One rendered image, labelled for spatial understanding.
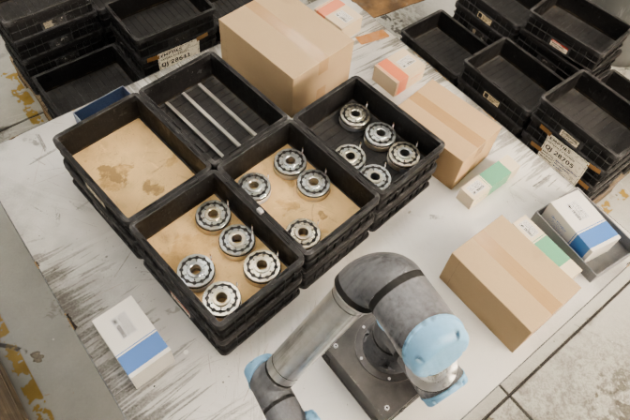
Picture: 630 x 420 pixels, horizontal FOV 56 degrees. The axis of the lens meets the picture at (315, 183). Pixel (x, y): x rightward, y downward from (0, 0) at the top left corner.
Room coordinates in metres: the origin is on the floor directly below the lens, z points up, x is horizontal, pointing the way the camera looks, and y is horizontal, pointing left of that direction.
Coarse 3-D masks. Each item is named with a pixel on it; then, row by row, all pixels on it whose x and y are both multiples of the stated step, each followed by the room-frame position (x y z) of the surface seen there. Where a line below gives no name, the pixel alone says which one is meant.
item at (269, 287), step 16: (208, 176) 0.98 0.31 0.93; (176, 192) 0.91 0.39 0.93; (160, 208) 0.86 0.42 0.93; (256, 208) 0.89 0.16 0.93; (272, 224) 0.84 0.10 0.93; (288, 240) 0.80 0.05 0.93; (160, 256) 0.71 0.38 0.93; (288, 272) 0.70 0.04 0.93; (272, 288) 0.66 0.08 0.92; (208, 320) 0.55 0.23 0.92; (224, 320) 0.55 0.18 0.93
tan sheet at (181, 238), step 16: (192, 208) 0.93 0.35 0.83; (176, 224) 0.87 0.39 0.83; (192, 224) 0.87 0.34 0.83; (160, 240) 0.81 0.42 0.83; (176, 240) 0.81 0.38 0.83; (192, 240) 0.82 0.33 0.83; (208, 240) 0.83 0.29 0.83; (256, 240) 0.84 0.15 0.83; (176, 256) 0.76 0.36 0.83; (208, 256) 0.78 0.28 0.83; (224, 272) 0.73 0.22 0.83; (240, 272) 0.74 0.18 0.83; (240, 288) 0.69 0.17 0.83; (256, 288) 0.70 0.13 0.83
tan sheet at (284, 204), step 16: (288, 144) 1.21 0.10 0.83; (272, 160) 1.14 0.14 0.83; (240, 176) 1.06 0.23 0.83; (272, 176) 1.08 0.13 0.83; (272, 192) 1.02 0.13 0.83; (288, 192) 1.02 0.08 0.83; (336, 192) 1.04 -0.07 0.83; (272, 208) 0.96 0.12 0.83; (288, 208) 0.97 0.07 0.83; (304, 208) 0.97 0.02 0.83; (320, 208) 0.98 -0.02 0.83; (336, 208) 0.99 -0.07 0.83; (352, 208) 0.99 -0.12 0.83; (288, 224) 0.91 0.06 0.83; (320, 224) 0.92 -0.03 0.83; (336, 224) 0.93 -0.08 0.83
